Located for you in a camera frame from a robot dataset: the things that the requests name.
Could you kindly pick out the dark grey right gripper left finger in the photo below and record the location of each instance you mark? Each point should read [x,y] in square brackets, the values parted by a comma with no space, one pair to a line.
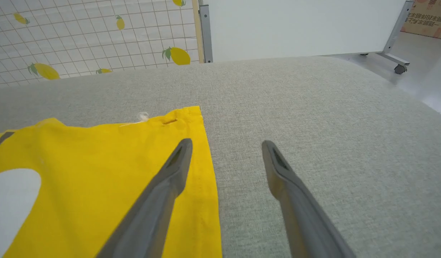
[152,211]

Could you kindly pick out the lemon and restaurant print backdrop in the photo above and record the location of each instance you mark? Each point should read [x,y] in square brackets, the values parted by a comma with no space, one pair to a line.
[81,36]

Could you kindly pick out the yellow garment with white dots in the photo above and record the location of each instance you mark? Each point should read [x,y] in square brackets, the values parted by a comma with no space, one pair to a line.
[98,161]

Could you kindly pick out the brown printed cardboard box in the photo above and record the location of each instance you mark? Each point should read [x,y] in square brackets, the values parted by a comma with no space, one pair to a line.
[430,18]

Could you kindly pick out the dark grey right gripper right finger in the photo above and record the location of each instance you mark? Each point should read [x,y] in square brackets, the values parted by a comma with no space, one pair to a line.
[303,218]

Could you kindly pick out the white rolling partition board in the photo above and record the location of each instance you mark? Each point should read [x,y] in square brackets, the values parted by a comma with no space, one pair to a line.
[295,25]

